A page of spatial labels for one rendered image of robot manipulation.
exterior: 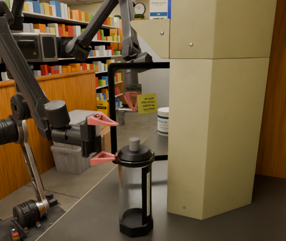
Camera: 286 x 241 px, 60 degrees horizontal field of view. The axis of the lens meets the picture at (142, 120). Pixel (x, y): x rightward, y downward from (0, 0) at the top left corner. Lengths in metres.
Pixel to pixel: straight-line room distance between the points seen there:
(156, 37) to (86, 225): 0.57
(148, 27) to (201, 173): 0.43
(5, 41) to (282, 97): 0.94
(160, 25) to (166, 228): 0.56
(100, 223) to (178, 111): 0.40
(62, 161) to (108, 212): 2.37
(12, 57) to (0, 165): 2.11
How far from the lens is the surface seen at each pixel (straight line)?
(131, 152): 0.65
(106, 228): 0.79
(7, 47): 0.84
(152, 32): 0.70
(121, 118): 0.95
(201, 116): 0.69
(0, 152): 2.83
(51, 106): 0.73
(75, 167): 3.10
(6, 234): 2.07
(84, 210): 0.87
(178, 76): 0.68
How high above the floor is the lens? 1.43
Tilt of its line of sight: 16 degrees down
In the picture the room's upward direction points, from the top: straight up
